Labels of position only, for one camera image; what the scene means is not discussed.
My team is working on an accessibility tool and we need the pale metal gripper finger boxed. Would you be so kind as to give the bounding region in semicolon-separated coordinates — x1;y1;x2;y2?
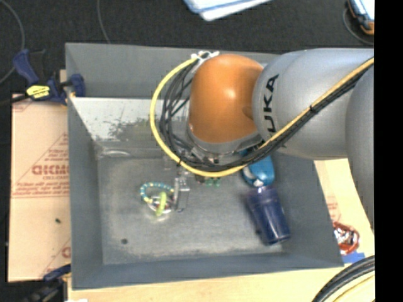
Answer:
179;186;192;214
173;176;183;212

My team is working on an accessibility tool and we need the grey metal bin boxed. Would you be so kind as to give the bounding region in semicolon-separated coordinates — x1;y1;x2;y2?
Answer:
64;42;345;289

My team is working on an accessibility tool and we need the clear glass thing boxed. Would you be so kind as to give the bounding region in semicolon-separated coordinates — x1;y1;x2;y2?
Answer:
94;145;133;162

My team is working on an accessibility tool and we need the blue spray bottle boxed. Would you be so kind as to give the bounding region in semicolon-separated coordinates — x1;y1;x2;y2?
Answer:
241;154;292;247

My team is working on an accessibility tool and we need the brown cardboard board red print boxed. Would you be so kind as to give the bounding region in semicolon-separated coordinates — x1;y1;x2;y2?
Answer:
6;69;72;282

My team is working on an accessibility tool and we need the yellow-green ring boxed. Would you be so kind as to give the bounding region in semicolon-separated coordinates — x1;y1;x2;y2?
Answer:
155;191;168;217

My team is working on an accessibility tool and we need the silver metal ring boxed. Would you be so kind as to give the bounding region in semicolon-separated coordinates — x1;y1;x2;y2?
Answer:
147;196;174;217

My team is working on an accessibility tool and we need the blue beaded ring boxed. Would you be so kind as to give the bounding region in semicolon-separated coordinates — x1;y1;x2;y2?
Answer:
139;181;176;204

